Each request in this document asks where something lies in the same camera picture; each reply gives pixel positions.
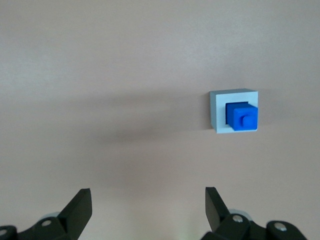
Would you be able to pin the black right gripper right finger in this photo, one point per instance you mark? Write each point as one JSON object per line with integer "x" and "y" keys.
{"x": 220, "y": 220}

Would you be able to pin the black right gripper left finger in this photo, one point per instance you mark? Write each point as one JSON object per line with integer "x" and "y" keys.
{"x": 72, "y": 220}

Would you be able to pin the blue plastic block part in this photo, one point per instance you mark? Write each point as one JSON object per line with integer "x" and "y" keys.
{"x": 240, "y": 117}

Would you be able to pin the gray square socket base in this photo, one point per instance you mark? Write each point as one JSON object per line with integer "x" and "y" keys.
{"x": 220, "y": 117}

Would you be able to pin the brown table cover sheet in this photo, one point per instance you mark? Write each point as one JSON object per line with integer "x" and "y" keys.
{"x": 100, "y": 75}

